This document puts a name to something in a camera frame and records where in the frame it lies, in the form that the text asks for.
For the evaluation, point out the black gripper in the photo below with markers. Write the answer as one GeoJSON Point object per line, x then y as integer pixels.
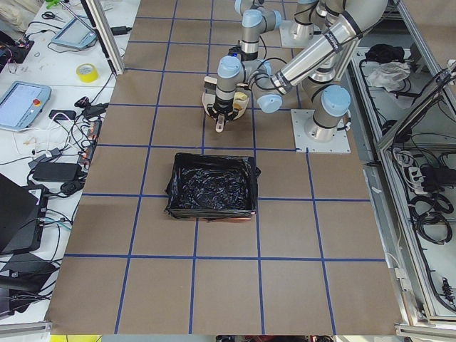
{"type": "Point", "coordinates": [223, 105]}
{"type": "Point", "coordinates": [249, 55]}

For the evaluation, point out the aluminium frame post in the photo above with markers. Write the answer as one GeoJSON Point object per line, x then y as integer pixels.
{"type": "Point", "coordinates": [96, 15]}

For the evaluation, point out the beige plastic dustpan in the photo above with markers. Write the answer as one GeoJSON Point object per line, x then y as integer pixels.
{"type": "Point", "coordinates": [220, 122]}

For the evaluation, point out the yellow tape roll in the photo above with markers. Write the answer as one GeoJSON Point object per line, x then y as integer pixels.
{"type": "Point", "coordinates": [87, 72]}

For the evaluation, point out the black laptop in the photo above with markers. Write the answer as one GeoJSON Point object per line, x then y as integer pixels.
{"type": "Point", "coordinates": [22, 211]}

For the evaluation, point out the teach pendant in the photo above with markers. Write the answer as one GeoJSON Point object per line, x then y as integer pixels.
{"type": "Point", "coordinates": [21, 104]}
{"type": "Point", "coordinates": [76, 34]}

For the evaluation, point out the black power adapter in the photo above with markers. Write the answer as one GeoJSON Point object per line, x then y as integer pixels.
{"type": "Point", "coordinates": [57, 172]}

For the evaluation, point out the beige hand brush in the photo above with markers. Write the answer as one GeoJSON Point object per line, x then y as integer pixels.
{"type": "Point", "coordinates": [210, 84]}

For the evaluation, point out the teach pendant near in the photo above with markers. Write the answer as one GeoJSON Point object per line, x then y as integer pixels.
{"type": "Point", "coordinates": [21, 104]}

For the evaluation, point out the pink bin with black bag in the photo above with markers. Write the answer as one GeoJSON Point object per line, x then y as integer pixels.
{"type": "Point", "coordinates": [212, 187]}

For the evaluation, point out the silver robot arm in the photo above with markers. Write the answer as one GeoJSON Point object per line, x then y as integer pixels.
{"type": "Point", "coordinates": [343, 23]}
{"type": "Point", "coordinates": [258, 20]}

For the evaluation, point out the teach pendant far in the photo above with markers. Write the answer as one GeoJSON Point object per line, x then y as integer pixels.
{"type": "Point", "coordinates": [76, 34]}

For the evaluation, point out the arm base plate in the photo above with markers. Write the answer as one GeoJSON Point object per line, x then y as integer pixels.
{"type": "Point", "coordinates": [309, 137]}
{"type": "Point", "coordinates": [294, 35]}

